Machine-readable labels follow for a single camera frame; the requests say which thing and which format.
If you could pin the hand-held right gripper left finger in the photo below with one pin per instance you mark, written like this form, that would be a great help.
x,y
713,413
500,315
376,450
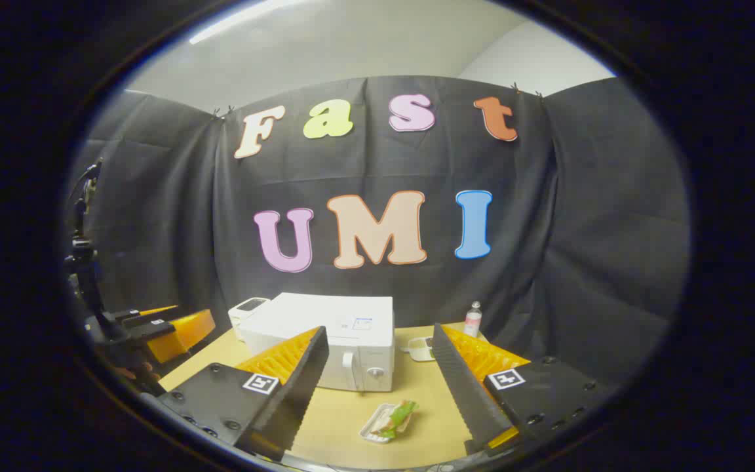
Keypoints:
x,y
299,387

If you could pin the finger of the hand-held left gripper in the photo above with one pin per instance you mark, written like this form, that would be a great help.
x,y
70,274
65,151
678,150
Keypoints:
x,y
181,334
141,314

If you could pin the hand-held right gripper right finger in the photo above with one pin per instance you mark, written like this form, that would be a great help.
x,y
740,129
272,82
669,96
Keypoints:
x,y
466,387

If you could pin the white microwave oven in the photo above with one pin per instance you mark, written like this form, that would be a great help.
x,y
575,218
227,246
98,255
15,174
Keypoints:
x,y
351,328

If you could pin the white food tray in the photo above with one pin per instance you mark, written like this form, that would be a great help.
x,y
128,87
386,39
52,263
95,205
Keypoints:
x,y
372,427

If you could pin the small white dish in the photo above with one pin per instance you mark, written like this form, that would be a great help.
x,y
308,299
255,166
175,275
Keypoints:
x,y
421,351

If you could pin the small clear bottle pink label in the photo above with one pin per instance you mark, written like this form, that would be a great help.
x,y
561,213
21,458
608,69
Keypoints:
x,y
473,321

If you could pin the white toaster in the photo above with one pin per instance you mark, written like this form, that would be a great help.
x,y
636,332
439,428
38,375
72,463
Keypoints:
x,y
246,309

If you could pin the black backdrop cloth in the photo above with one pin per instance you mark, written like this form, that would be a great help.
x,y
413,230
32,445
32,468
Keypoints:
x,y
548,216

